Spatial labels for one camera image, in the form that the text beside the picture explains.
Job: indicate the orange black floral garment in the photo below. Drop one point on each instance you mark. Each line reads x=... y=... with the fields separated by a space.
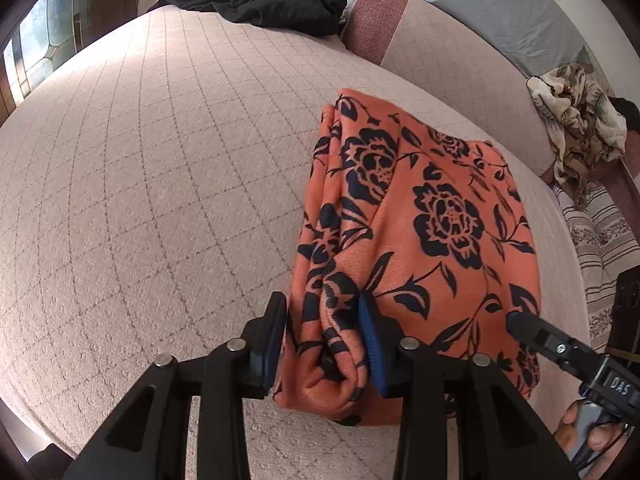
x=431 y=229

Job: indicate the black garment on bed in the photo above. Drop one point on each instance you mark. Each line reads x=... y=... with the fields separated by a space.
x=317 y=18

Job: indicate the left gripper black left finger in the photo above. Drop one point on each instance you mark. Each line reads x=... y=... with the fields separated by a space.
x=145 y=436

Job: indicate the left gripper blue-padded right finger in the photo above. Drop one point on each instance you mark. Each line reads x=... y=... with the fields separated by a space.
x=499 y=435

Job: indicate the black knee near bed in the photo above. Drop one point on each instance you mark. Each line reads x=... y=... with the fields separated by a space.
x=50 y=463

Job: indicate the pink quilted pillow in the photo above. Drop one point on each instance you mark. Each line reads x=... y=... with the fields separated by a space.
x=426 y=46

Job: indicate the beige brown patterned cloth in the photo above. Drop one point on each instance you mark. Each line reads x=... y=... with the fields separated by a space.
x=586 y=132

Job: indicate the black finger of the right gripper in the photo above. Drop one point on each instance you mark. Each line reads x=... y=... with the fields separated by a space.
x=569 y=354

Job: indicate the pink quilted bedspread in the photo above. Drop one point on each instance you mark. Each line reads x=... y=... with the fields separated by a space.
x=151 y=200

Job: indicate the striped floral bedsheet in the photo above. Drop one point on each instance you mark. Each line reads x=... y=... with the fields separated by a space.
x=605 y=246

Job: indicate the stained glass window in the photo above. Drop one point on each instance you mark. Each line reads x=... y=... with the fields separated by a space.
x=52 y=32

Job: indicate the grey pillow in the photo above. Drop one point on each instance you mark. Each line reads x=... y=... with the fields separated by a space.
x=534 y=35

